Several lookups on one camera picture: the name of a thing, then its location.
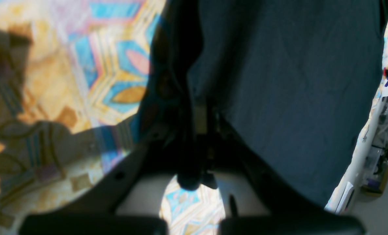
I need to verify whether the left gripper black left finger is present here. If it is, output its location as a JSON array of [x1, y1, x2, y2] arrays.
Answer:
[[19, 144, 181, 235]]

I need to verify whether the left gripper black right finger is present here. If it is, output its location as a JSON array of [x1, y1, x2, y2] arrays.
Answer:
[[207, 114, 366, 235]]

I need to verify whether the dark navy T-shirt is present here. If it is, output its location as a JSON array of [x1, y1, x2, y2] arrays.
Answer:
[[133, 0, 388, 208]]

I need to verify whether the patterned tablecloth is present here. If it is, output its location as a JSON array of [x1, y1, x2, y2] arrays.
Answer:
[[0, 0, 388, 235]]

